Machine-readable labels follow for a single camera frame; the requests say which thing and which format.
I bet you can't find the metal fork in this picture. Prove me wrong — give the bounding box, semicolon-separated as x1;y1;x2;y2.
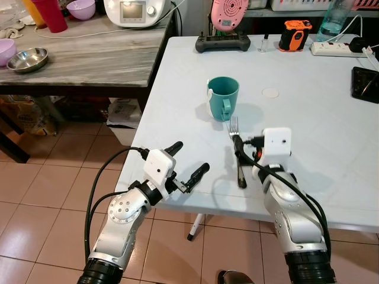
228;116;248;189

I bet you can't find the white table leg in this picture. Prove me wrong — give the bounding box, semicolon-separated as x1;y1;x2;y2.
187;214;205;241

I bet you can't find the teal mug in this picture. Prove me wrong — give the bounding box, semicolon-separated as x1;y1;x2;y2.
206;76;240;122

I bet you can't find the white round table cap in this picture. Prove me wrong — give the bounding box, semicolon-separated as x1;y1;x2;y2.
261;87;281;99

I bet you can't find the white plastic bag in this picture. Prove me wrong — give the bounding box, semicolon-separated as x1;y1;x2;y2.
106;97;143;146

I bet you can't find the small clear vial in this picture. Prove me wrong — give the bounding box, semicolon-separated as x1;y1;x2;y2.
258;33;271;53

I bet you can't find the black game controller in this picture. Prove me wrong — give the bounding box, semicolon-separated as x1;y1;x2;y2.
195;32;252;54

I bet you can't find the orange black device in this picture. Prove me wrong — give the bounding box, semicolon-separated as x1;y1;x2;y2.
278;19;313;53

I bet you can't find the grey marble side table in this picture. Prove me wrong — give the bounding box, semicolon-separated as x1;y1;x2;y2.
0;12;178;164

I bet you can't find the white power strip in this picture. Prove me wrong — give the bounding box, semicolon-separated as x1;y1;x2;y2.
310;40;365;57

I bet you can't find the black smartphone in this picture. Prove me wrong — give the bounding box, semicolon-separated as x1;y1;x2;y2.
351;66;379;105

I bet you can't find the pink handheld fan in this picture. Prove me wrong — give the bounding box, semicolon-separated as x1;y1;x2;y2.
211;0;250;33

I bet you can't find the white kitchen appliance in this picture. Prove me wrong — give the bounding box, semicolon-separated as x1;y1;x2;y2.
104;0;167;29

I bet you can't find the black plug adapter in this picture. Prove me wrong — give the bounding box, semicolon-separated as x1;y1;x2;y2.
348;36;370;54

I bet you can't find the clear blue water bottle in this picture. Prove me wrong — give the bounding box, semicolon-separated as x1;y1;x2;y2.
316;0;356;43

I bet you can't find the printed brown bag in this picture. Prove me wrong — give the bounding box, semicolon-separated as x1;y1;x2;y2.
0;95;55;138

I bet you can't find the pink storage basket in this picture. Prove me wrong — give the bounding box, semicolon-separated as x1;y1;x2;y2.
271;0;379;12

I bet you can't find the purple plastic bowl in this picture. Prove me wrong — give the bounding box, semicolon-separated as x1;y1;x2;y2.
66;0;97;21

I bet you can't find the steel bowl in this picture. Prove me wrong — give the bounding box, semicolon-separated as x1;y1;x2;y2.
7;47;50;74

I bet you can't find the red plastic cup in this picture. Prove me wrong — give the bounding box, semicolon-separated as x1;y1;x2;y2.
30;0;69;34

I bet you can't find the small purple bowl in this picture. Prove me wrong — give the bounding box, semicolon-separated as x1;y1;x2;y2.
0;38;18;67

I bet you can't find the orange plastic cup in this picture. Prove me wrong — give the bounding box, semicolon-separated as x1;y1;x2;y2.
22;0;46;28

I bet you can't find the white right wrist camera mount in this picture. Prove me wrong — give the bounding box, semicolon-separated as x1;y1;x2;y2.
261;127;293;167

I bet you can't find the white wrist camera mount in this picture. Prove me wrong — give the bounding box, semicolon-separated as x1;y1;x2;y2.
143;149;177;193
261;127;293;167

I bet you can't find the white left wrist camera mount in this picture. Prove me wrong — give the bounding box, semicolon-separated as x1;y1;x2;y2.
143;149;177;193

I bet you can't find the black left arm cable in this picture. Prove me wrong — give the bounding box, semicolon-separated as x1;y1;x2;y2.
84;146;149;262

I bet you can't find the white charging cable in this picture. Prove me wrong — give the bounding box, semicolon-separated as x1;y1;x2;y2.
332;14;379;70

